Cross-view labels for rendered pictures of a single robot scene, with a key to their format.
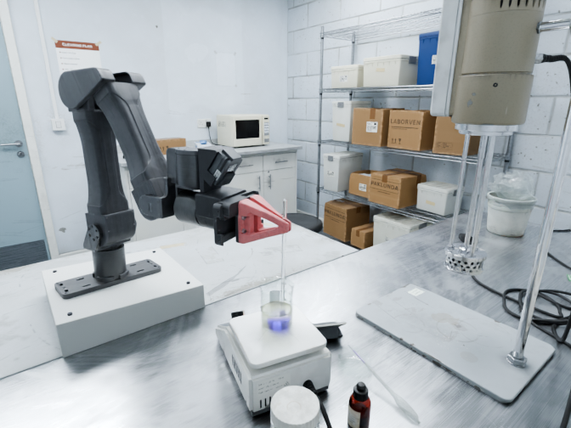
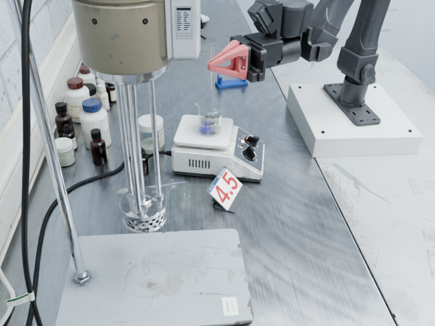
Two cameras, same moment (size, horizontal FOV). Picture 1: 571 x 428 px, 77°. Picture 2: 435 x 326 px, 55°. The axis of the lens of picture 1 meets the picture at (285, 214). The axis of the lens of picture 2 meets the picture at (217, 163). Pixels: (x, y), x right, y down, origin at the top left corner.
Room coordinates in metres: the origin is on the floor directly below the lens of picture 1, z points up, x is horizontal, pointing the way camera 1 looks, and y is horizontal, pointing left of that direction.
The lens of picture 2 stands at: (0.91, -0.65, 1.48)
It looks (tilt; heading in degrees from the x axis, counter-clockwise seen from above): 36 degrees down; 121
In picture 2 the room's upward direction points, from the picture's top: 2 degrees clockwise
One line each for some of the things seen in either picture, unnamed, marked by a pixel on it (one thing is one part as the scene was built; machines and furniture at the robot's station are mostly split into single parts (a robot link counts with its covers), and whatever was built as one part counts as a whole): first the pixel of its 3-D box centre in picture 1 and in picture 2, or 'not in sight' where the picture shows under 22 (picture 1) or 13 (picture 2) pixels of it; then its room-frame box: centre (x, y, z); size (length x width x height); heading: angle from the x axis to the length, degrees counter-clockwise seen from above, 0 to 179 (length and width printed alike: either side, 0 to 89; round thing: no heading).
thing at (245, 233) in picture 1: (266, 219); (232, 63); (0.53, 0.03, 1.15); 0.09 x 0.07 x 0.07; 61
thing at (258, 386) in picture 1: (269, 346); (215, 148); (0.50, 0.03, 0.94); 0.22 x 0.13 x 0.08; 25
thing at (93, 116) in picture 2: not in sight; (94, 123); (0.22, -0.07, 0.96); 0.06 x 0.06 x 0.11
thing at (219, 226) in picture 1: (225, 213); (259, 55); (0.55, 0.10, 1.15); 0.10 x 0.07 x 0.07; 151
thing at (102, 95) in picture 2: not in sight; (103, 97); (0.11, 0.07, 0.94); 0.03 x 0.03 x 0.07
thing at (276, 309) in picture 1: (278, 305); (208, 117); (0.49, 0.01, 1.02); 0.06 x 0.05 x 0.08; 38
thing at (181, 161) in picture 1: (182, 181); (301, 29); (0.61, 0.18, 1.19); 0.12 x 0.09 x 0.12; 60
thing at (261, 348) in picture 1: (275, 332); (204, 130); (0.48, 0.01, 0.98); 0.12 x 0.12 x 0.01; 25
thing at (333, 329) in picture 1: (318, 324); (228, 189); (0.59, -0.06, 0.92); 0.09 x 0.06 x 0.04; 100
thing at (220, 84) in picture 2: not in sight; (232, 79); (0.32, 0.41, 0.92); 0.10 x 0.03 x 0.04; 52
